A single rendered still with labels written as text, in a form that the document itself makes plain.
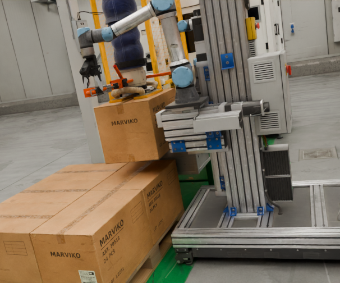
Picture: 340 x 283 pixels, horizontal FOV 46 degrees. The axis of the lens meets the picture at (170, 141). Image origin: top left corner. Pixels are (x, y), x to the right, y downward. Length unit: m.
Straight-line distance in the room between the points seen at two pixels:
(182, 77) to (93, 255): 1.05
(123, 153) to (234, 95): 0.83
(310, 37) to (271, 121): 9.24
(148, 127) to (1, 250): 1.13
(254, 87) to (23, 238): 1.56
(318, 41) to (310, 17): 0.67
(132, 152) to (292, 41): 9.34
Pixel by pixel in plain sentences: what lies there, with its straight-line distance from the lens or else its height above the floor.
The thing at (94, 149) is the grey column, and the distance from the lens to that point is 4.28.
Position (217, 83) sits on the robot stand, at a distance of 2.52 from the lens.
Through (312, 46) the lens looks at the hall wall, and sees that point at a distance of 11.66.
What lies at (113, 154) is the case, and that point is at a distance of 2.75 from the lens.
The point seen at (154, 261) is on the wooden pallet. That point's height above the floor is 0.05.
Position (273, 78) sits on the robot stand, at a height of 1.10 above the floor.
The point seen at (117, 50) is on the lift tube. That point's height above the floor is 1.41.
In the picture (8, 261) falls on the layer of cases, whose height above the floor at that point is 0.36.
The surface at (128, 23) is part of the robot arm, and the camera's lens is 2.42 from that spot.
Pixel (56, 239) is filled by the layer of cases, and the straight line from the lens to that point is 2.21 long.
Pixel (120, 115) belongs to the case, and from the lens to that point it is 2.65.
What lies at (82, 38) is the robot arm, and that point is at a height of 1.50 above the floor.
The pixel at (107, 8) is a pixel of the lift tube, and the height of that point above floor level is 1.69.
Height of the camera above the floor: 1.38
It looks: 13 degrees down
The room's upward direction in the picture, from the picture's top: 10 degrees counter-clockwise
